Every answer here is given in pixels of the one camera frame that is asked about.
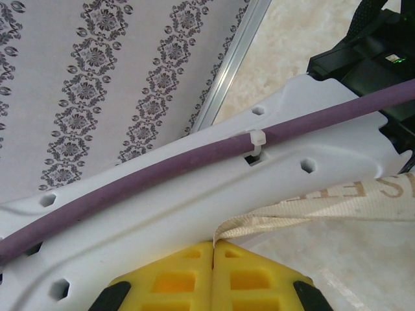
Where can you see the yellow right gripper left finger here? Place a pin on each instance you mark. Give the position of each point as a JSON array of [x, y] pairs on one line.
[[168, 285]]

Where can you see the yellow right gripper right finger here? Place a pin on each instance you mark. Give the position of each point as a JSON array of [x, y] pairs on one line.
[[256, 285]]

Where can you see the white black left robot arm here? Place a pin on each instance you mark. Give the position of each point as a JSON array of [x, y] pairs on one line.
[[194, 201]]

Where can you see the aluminium left side rail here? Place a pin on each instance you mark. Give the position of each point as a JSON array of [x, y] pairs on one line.
[[227, 74]]

